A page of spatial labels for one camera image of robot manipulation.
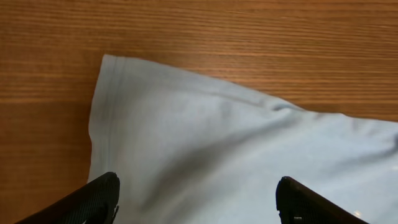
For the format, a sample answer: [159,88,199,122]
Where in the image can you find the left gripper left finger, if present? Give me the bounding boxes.
[17,172,120,224]

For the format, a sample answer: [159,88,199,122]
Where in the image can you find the light blue printed t-shirt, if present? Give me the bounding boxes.
[89,55,397,223]

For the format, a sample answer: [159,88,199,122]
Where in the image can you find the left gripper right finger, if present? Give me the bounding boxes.
[275,176,368,224]

